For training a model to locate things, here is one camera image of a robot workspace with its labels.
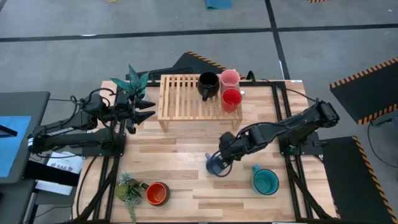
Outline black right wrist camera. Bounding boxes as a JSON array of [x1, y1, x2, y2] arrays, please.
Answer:
[[218, 131, 238, 150]]

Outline pink mug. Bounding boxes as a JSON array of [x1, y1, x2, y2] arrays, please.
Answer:
[[220, 68, 241, 94]]

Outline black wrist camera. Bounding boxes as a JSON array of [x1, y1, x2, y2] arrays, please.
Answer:
[[125, 119, 138, 136], [218, 131, 238, 150]]

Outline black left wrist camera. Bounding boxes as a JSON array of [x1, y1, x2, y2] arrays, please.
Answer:
[[125, 119, 138, 136]]

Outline black cable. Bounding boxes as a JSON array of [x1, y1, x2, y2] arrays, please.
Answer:
[[245, 70, 320, 104], [366, 120, 398, 169]]

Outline blue floor mat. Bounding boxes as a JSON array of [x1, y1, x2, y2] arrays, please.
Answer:
[[205, 0, 234, 11]]

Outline black hazard-striped floor mat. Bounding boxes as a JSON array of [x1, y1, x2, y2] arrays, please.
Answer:
[[329, 57, 398, 126], [320, 135, 398, 224]]

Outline black aluminium table frame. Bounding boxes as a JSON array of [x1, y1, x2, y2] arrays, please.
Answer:
[[72, 79, 341, 224]]

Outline green plant in white pot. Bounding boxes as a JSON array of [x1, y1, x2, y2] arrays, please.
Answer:
[[109, 63, 151, 101]]

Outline white paper sheets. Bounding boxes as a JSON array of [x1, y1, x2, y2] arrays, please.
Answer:
[[35, 151, 85, 197]]

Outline wooden slatted rack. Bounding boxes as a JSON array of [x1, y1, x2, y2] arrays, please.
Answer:
[[157, 73, 244, 133]]

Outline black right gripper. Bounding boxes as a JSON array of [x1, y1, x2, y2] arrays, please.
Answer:
[[214, 136, 252, 177]]

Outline blue-grey mug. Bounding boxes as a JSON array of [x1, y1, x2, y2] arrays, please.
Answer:
[[205, 152, 233, 177]]

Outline blue screen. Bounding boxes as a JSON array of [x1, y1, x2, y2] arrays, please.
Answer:
[[0, 115, 32, 179]]

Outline red ribbed mug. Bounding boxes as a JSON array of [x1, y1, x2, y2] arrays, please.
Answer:
[[221, 88, 247, 113]]

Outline grey side desk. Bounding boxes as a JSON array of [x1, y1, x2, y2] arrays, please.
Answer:
[[0, 91, 51, 224]]

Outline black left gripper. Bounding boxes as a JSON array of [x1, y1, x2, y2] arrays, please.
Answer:
[[114, 91, 156, 126]]

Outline black round mug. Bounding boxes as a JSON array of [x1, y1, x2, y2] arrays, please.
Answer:
[[197, 71, 221, 102]]

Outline dark mug with orange inside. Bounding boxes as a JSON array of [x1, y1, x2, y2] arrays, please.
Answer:
[[141, 181, 171, 207]]

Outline teal ribbed mug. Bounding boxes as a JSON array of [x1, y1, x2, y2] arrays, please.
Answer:
[[250, 164, 280, 196]]

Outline small green succulent plant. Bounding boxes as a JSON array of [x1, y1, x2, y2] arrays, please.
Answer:
[[114, 172, 147, 224]]

